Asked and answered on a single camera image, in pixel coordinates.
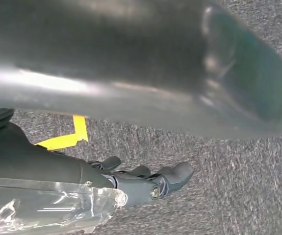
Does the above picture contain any clear tape wrap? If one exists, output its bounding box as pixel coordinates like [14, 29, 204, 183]
[0, 181, 128, 235]

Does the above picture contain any yellow floor tape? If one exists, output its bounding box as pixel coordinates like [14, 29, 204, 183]
[34, 115, 89, 151]

